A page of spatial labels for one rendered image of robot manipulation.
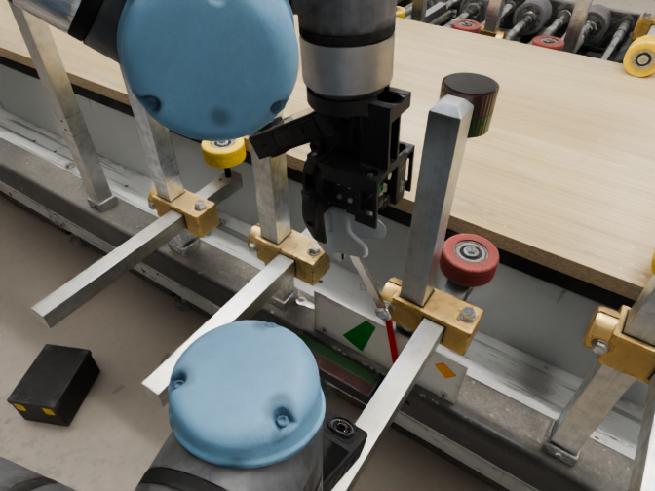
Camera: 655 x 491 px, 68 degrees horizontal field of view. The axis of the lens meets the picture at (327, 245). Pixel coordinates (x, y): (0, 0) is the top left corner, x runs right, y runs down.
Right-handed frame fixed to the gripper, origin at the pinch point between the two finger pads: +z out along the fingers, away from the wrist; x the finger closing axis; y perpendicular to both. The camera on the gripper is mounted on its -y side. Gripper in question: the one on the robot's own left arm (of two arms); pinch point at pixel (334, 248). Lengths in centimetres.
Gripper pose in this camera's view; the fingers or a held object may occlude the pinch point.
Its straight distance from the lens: 55.0
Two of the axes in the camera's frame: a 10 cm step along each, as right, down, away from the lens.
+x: 5.6, -5.7, 6.0
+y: 8.2, 3.5, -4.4
